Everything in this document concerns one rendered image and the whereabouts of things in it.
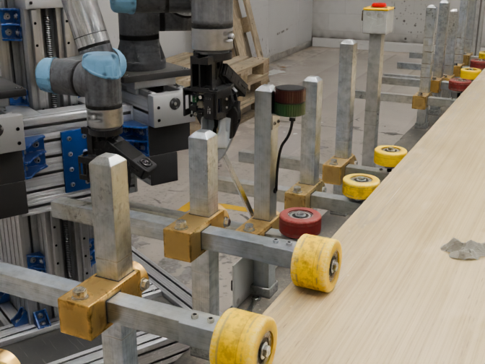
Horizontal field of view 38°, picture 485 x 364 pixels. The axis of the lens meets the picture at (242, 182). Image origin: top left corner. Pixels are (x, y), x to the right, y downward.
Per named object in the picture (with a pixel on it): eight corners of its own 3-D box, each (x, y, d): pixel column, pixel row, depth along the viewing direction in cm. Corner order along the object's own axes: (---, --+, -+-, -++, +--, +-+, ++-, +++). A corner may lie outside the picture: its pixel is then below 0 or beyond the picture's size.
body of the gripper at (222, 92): (182, 119, 128) (180, 53, 124) (204, 110, 135) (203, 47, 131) (219, 123, 125) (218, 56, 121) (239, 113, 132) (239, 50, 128)
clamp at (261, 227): (234, 254, 135) (234, 230, 134) (262, 230, 147) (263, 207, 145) (260, 259, 133) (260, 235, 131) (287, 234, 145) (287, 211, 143)
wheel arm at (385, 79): (367, 84, 298) (368, 74, 296) (369, 83, 300) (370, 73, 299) (473, 94, 280) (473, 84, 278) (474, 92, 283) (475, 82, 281)
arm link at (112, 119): (129, 105, 147) (106, 113, 140) (130, 126, 148) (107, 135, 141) (100, 101, 150) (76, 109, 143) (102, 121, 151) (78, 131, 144)
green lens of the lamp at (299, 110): (268, 114, 130) (268, 102, 129) (281, 107, 135) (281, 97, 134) (298, 118, 127) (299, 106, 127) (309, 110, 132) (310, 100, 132)
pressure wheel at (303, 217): (271, 271, 134) (272, 215, 130) (287, 255, 141) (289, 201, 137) (310, 279, 131) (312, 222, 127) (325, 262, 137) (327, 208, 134)
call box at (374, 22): (361, 35, 194) (363, 7, 192) (368, 32, 200) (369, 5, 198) (385, 37, 191) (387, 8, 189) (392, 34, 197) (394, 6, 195)
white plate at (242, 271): (231, 310, 139) (230, 265, 135) (281, 259, 161) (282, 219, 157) (233, 311, 138) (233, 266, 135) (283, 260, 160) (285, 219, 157)
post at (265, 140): (252, 311, 147) (254, 86, 131) (259, 304, 150) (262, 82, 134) (268, 315, 145) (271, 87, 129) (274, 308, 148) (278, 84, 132)
